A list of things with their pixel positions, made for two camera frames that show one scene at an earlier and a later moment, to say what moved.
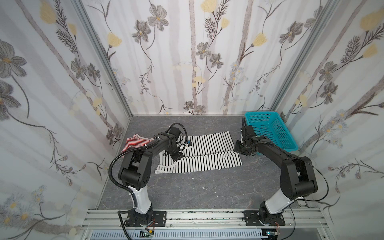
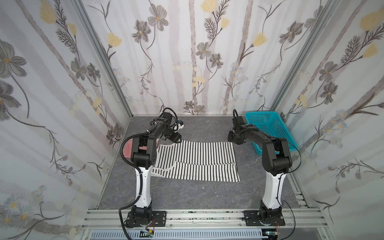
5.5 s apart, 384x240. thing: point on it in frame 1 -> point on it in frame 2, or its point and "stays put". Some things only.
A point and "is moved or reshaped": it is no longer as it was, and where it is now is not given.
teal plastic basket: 269,124 stays put
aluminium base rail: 305,218 stays put
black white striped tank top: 209,151 is moved or reshaped
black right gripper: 241,147 -> 235,138
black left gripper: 174,153 -> 174,137
